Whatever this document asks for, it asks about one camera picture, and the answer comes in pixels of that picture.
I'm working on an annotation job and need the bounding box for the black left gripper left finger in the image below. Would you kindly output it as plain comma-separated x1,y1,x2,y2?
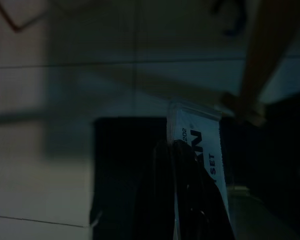
152,139,176,240

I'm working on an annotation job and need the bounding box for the light wooden table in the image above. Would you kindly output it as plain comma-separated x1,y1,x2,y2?
218,0,300,127

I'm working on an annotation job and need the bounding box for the large black rug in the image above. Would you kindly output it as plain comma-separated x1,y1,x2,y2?
89,91,300,240

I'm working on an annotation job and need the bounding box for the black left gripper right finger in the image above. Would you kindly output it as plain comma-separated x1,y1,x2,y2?
173,139,236,240

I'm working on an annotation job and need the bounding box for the white printed plastic packet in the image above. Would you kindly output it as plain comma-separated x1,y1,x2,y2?
165,99,233,240

